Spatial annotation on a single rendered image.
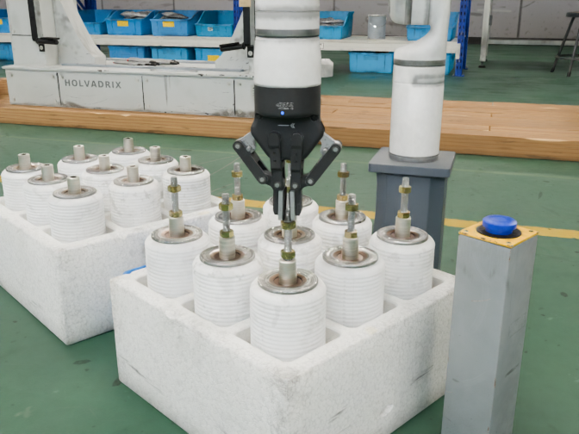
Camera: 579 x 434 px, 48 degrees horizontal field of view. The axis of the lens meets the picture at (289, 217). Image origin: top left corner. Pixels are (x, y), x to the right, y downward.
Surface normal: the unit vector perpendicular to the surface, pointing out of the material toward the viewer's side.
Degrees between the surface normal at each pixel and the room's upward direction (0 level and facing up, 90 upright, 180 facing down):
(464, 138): 90
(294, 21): 90
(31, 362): 0
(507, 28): 90
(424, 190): 90
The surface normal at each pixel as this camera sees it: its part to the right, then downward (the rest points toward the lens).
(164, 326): -0.72, 0.22
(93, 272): 0.66, 0.24
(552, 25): -0.30, 0.31
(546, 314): 0.00, -0.95
